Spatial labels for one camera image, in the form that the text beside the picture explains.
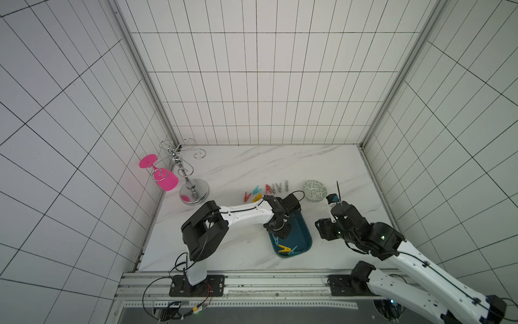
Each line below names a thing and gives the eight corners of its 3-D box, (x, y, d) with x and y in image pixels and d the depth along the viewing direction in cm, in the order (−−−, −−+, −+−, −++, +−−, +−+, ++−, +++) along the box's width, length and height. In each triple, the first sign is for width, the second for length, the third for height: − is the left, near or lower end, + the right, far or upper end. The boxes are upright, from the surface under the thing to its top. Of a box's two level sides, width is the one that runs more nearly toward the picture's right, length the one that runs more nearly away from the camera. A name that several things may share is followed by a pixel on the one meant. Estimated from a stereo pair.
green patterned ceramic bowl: (304, 202, 97) (306, 198, 94) (302, 184, 103) (303, 180, 100) (326, 202, 97) (328, 198, 94) (322, 184, 103) (324, 180, 100)
